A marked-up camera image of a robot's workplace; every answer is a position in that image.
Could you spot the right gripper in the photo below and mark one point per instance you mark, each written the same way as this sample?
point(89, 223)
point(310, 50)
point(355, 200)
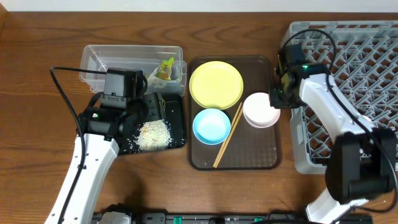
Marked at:
point(275, 102)

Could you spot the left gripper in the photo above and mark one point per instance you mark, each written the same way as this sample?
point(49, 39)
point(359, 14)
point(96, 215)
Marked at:
point(156, 106)

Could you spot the pink bowl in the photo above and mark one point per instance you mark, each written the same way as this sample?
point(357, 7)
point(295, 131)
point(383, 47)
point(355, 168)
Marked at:
point(258, 112)

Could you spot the rice food waste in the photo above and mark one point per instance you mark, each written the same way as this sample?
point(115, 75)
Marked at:
point(152, 136)

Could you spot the green snack wrapper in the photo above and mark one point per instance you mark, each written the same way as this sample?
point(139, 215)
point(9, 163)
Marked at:
point(164, 70)

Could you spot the blue bowl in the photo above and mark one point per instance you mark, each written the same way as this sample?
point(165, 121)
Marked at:
point(211, 126)

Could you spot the yellow plate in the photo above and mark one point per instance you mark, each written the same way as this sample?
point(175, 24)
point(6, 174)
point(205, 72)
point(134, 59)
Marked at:
point(216, 84)

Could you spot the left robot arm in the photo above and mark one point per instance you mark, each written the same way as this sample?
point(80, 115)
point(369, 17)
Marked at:
point(111, 116)

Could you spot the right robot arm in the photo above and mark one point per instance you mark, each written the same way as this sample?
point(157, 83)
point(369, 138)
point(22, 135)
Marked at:
point(361, 166)

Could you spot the grey dishwasher rack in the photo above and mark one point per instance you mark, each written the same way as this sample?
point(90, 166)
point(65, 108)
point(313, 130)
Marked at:
point(364, 58)

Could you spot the black tray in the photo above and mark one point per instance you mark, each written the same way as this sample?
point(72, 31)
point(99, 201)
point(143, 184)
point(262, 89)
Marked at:
point(175, 121)

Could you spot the brown serving tray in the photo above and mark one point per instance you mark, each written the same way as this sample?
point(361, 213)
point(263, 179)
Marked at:
point(249, 148)

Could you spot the clear plastic bin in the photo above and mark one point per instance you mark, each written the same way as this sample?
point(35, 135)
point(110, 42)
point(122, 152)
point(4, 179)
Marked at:
point(138, 57)

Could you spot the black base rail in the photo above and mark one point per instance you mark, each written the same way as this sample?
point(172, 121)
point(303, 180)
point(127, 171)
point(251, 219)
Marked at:
point(161, 218)

